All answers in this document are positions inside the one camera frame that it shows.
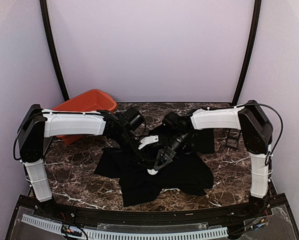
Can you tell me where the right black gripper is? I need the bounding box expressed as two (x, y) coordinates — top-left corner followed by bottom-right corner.
(153, 130), (195, 170)

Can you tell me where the black t-shirt with blue logo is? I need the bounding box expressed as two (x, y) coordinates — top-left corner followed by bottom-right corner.
(94, 128), (215, 207)

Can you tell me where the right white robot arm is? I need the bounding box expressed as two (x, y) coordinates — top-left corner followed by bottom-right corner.
(149, 100), (278, 217)

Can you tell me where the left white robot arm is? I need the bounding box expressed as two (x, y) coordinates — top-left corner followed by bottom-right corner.
(13, 104), (159, 218)

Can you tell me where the orange plastic tub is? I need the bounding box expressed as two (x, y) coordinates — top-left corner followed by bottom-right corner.
(51, 89), (118, 146)

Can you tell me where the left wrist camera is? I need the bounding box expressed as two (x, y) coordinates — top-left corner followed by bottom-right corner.
(137, 134), (168, 150)

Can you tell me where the white slotted cable duct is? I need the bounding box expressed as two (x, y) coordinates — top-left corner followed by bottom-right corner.
(21, 214), (229, 240)

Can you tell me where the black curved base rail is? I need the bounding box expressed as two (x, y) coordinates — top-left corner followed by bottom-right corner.
(4, 193), (299, 240)

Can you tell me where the right black frame post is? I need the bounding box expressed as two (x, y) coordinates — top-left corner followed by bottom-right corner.
(231, 0), (262, 106)

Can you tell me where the black frame post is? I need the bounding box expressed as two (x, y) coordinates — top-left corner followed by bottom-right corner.
(231, 0), (262, 106)
(39, 0), (70, 101)

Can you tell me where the left black frame post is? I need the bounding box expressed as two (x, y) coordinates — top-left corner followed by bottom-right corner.
(39, 0), (70, 101)

